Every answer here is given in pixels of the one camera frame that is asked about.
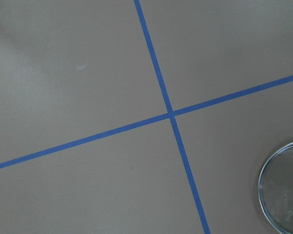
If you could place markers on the glass pot lid blue knob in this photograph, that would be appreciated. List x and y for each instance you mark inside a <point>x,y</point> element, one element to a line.
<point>275,189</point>

